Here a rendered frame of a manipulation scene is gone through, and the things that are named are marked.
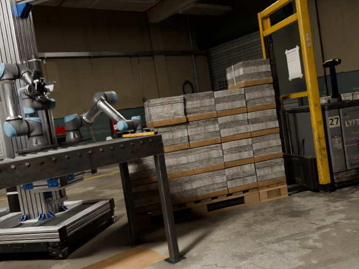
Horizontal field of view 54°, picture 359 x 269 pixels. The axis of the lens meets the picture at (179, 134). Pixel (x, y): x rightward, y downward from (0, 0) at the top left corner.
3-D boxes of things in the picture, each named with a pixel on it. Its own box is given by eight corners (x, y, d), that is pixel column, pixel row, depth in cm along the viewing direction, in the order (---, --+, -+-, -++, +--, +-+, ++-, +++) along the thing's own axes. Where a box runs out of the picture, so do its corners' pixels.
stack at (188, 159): (129, 220, 331) (115, 132, 327) (243, 195, 360) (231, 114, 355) (134, 231, 294) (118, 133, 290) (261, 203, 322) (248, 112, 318)
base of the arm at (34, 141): (22, 150, 267) (20, 136, 266) (36, 147, 281) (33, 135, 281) (39, 147, 262) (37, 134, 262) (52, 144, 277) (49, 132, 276)
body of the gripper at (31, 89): (47, 94, 229) (38, 97, 238) (46, 81, 230) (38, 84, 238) (35, 93, 224) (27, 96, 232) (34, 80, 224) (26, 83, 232)
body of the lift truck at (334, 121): (293, 180, 391) (283, 108, 387) (335, 171, 404) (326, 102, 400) (335, 191, 324) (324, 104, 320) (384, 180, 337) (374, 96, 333)
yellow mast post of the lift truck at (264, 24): (279, 174, 390) (257, 14, 380) (286, 172, 392) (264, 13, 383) (283, 175, 381) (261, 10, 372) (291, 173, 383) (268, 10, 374)
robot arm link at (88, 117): (71, 118, 327) (102, 88, 293) (85, 117, 339) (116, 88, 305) (76, 130, 325) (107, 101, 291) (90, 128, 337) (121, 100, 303)
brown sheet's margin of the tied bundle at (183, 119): (150, 126, 310) (149, 121, 309) (181, 121, 316) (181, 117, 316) (153, 126, 294) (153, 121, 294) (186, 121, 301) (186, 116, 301)
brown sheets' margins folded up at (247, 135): (127, 205, 330) (118, 151, 328) (241, 181, 359) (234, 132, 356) (132, 214, 293) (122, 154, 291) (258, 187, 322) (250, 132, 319)
